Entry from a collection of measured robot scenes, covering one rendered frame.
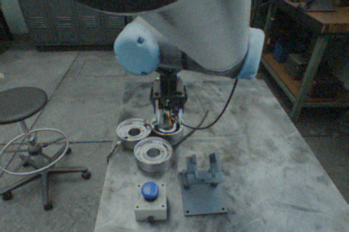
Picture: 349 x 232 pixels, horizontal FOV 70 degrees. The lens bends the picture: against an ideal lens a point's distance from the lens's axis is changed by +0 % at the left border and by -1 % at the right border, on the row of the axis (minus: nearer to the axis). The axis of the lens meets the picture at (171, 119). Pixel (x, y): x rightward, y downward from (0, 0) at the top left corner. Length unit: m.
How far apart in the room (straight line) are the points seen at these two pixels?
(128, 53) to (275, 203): 0.49
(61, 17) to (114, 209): 3.13
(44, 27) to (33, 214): 2.53
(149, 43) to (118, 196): 0.41
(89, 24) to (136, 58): 3.12
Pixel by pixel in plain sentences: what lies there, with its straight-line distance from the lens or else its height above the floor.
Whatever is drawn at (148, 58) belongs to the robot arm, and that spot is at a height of 1.17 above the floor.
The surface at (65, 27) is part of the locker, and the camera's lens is 3.62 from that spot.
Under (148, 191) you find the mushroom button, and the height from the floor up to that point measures 0.87.
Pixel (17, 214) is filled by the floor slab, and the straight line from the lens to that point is 1.80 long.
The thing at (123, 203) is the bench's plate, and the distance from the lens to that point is 0.64.
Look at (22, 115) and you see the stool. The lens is 1.39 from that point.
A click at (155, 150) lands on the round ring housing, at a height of 0.82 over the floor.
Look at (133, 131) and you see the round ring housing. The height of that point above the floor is 0.82.
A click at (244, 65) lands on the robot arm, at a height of 1.18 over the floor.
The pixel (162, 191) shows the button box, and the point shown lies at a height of 0.85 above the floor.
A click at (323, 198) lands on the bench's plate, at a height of 0.80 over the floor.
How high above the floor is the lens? 1.33
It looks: 38 degrees down
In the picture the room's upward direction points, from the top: straight up
